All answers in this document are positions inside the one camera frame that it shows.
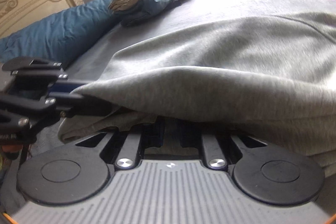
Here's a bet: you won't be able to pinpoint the cream headboard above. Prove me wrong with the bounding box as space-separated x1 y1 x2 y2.
0 0 84 38

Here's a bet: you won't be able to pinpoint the grey sweatpants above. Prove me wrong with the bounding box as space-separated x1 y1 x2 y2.
58 12 335 176

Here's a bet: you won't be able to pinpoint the blue pillow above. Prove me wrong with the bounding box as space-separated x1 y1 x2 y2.
1 0 120 67

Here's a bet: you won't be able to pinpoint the blue jeans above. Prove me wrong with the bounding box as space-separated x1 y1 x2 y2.
114 0 182 27

